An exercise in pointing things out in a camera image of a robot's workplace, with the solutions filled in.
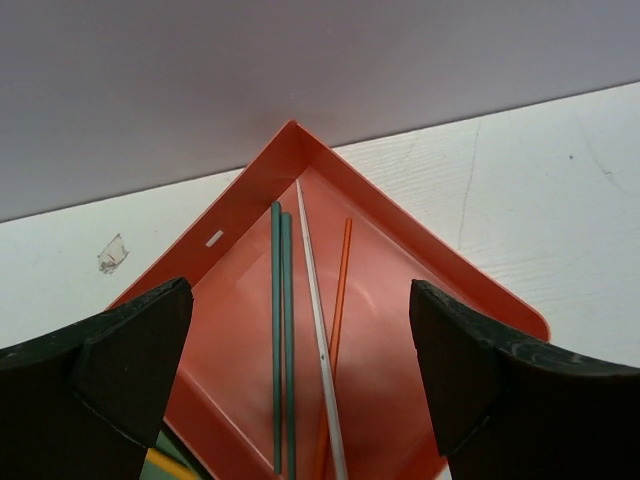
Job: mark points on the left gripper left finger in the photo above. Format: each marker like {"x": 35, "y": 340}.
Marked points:
{"x": 87, "y": 401}

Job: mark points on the orange gold spoon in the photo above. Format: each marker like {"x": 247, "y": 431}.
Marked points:
{"x": 170, "y": 465}

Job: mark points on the green chopstick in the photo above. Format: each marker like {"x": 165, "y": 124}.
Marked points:
{"x": 286, "y": 268}

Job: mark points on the white chopstick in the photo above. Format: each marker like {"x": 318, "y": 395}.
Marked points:
{"x": 331, "y": 411}

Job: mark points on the red square container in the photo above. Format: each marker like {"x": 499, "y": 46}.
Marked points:
{"x": 221, "y": 402}

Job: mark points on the orange chopstick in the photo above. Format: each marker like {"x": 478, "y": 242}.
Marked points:
{"x": 323, "y": 434}

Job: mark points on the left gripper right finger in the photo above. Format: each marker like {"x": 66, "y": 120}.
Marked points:
{"x": 505, "y": 405}

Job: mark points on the green square container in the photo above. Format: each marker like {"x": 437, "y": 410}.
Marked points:
{"x": 169, "y": 444}

